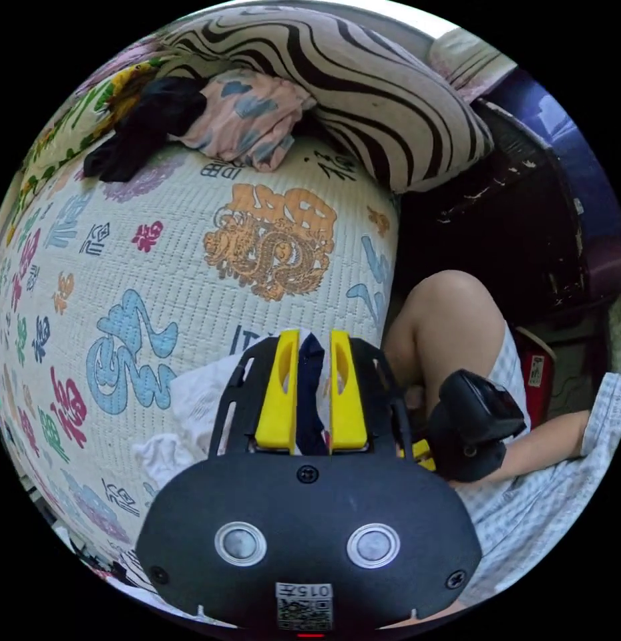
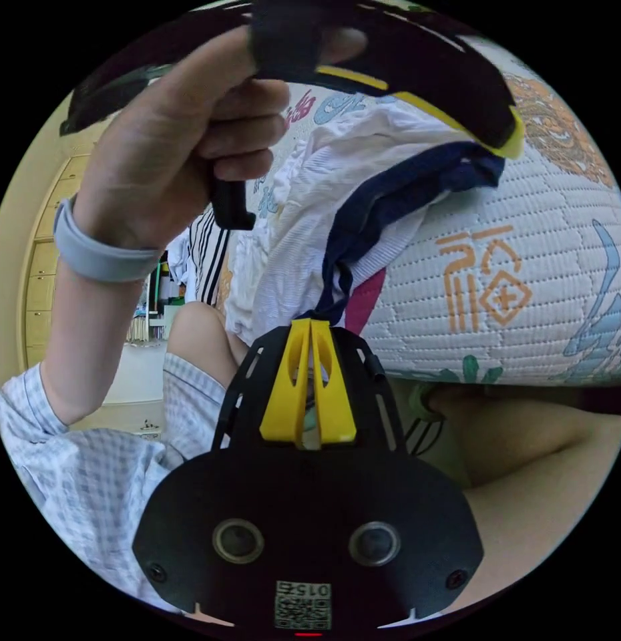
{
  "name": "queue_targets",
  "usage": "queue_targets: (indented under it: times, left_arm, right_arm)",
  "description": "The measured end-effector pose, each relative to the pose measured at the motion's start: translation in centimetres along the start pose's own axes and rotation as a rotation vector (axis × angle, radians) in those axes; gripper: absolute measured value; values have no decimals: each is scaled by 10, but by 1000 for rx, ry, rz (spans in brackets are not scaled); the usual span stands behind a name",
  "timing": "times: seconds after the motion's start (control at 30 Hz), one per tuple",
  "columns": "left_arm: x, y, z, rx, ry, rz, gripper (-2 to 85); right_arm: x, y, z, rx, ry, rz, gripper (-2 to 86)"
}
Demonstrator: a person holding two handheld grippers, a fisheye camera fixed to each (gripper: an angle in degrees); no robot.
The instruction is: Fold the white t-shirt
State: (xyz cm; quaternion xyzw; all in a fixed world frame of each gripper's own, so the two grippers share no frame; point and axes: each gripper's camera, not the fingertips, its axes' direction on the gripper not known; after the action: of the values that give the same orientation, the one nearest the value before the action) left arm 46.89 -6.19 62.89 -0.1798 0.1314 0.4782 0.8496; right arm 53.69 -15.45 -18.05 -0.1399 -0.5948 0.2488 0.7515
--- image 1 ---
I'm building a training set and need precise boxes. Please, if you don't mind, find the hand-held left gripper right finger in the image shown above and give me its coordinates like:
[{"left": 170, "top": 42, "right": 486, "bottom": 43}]
[{"left": 330, "top": 329, "right": 368, "bottom": 450}]

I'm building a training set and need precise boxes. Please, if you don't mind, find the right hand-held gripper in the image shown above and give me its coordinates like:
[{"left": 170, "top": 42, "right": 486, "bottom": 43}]
[{"left": 398, "top": 369, "right": 528, "bottom": 485}]

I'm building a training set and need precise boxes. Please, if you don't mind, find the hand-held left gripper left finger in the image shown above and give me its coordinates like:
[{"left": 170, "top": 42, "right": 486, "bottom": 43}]
[{"left": 254, "top": 329, "right": 300, "bottom": 450}]

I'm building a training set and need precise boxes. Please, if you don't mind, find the white t-shirt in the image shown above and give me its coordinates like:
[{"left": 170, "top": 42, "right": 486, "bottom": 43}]
[{"left": 132, "top": 328, "right": 333, "bottom": 504}]

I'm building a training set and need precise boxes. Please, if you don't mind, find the person's right forearm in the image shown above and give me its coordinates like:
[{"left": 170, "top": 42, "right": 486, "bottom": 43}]
[{"left": 490, "top": 409, "right": 593, "bottom": 485}]

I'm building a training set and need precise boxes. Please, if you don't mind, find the person's left hand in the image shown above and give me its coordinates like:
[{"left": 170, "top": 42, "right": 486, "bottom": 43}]
[{"left": 383, "top": 600, "right": 467, "bottom": 631}]

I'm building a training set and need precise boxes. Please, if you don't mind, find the person's body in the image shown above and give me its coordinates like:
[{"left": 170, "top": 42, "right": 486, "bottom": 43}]
[{"left": 382, "top": 269, "right": 621, "bottom": 618}]

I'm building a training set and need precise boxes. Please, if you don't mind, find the bed with printed mat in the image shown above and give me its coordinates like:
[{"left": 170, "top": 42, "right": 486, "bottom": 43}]
[{"left": 0, "top": 49, "right": 403, "bottom": 602}]

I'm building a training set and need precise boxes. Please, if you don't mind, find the dark wooden cupboard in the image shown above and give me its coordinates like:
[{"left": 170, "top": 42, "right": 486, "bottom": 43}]
[{"left": 398, "top": 97, "right": 594, "bottom": 314}]

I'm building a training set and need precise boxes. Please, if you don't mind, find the pile of clothes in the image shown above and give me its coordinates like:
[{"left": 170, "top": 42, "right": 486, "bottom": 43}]
[{"left": 81, "top": 69, "right": 319, "bottom": 184}]

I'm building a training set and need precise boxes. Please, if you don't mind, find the zebra striped pillow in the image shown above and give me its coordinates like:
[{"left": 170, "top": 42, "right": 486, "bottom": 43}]
[{"left": 160, "top": 9, "right": 495, "bottom": 195}]

